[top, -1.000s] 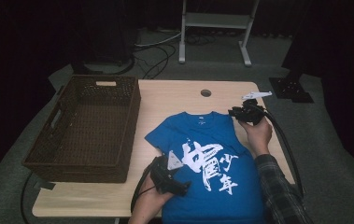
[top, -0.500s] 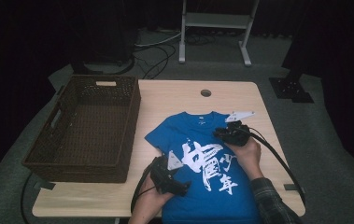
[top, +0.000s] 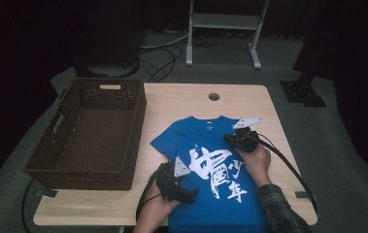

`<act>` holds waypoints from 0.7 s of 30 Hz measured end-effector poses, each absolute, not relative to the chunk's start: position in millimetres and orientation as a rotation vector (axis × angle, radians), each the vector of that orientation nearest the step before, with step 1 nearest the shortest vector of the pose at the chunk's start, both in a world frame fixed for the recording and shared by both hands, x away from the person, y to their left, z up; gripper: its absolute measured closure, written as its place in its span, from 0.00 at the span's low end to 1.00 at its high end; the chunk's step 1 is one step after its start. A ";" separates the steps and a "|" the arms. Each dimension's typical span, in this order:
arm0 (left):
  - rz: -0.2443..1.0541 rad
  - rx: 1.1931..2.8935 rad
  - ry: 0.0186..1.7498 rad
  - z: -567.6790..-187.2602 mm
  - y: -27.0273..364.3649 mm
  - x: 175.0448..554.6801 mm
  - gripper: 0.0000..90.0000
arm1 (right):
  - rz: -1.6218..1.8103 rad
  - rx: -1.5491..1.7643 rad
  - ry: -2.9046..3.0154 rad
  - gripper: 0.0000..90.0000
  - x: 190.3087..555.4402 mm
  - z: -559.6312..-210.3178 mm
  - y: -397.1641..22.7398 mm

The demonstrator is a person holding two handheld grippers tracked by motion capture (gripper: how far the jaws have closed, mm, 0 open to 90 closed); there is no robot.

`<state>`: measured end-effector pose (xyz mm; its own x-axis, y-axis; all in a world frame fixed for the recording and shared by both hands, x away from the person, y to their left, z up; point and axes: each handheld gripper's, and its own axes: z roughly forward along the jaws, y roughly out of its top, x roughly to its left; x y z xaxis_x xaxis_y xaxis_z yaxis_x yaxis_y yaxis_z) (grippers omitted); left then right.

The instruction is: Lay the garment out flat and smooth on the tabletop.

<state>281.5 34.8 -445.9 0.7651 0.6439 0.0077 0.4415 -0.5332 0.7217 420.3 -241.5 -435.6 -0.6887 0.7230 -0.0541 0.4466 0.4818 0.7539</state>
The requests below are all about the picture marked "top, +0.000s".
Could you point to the white metal stand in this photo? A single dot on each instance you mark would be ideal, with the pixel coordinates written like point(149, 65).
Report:
point(223, 21)

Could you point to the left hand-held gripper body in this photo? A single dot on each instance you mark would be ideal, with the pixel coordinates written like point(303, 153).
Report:
point(170, 184)

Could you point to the dark round stand base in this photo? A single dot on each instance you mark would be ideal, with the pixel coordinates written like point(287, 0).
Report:
point(107, 72)

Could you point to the person's left hand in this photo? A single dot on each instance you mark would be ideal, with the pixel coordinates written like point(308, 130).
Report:
point(154, 213)

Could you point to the brown wicker basket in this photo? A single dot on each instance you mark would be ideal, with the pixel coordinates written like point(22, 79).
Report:
point(84, 129)

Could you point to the blue t-shirt with white print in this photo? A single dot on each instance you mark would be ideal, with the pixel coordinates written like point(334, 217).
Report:
point(217, 181)

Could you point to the person's right hand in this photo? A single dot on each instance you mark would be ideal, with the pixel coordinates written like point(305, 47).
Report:
point(257, 165)

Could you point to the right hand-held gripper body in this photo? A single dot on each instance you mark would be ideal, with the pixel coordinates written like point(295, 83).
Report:
point(246, 142)

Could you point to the black tape piece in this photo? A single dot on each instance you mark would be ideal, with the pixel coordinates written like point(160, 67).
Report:
point(46, 193)
point(303, 194)

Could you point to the black stand base plate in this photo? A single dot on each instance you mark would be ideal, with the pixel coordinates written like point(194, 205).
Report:
point(301, 93)

